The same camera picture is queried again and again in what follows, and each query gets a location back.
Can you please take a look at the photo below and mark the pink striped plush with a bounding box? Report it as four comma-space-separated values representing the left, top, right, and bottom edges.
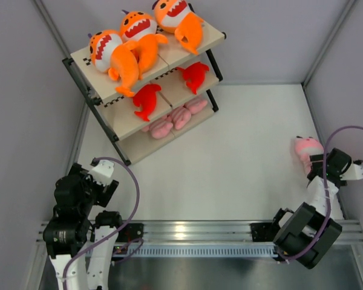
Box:
294, 136, 324, 175
141, 117, 173, 140
184, 96, 208, 115
166, 106, 192, 130

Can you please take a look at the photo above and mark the large red shark plush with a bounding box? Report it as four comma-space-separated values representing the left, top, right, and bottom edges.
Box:
132, 83, 162, 122

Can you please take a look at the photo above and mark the orange shark plush face down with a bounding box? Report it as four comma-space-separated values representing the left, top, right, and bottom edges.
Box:
88, 30, 140, 97

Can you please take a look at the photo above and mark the small red shark plush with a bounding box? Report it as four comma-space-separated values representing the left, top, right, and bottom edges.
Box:
177, 62, 209, 95

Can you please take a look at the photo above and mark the orange shark plush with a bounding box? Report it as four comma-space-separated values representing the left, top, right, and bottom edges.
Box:
120, 10, 168, 80

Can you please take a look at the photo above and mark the orange shark plush facing up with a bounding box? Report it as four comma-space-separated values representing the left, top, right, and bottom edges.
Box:
152, 0, 204, 55

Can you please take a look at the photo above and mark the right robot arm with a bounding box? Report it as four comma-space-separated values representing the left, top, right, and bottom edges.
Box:
270, 148, 352, 269

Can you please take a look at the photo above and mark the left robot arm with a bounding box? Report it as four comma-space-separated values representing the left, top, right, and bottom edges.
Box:
43, 161, 125, 289

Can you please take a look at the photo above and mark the beige three-tier shelf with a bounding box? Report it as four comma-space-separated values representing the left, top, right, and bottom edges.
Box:
62, 5, 227, 167

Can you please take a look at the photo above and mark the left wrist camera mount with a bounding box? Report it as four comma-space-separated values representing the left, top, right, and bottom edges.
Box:
88, 160, 114, 187

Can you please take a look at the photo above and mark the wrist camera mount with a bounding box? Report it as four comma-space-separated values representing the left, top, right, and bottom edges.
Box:
88, 160, 114, 187
341, 163, 363, 181

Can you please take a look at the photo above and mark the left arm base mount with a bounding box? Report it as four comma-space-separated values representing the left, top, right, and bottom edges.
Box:
116, 222, 144, 243

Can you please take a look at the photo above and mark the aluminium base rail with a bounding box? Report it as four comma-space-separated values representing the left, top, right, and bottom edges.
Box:
36, 219, 363, 257

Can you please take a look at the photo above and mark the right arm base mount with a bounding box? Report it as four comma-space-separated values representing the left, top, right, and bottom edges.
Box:
250, 222, 281, 242

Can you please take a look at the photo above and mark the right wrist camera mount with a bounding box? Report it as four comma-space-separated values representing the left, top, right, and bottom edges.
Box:
341, 163, 363, 181

